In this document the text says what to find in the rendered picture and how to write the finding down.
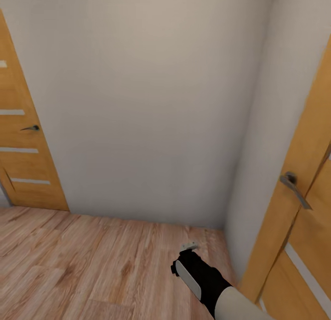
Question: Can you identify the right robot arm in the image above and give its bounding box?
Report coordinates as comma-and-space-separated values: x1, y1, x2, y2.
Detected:
171, 241, 276, 320

